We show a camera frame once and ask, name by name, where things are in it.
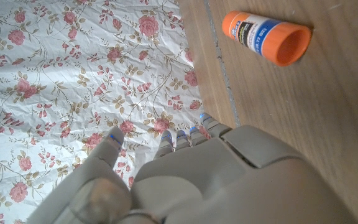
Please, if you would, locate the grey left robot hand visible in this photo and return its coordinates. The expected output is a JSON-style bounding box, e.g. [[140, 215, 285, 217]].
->
[[26, 112, 358, 224]]

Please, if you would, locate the orange glue stick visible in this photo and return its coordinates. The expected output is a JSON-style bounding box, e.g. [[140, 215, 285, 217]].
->
[[221, 11, 313, 67]]

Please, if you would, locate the floral backdrop cloth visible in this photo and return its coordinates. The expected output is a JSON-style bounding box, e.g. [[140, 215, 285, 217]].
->
[[0, 0, 213, 224]]

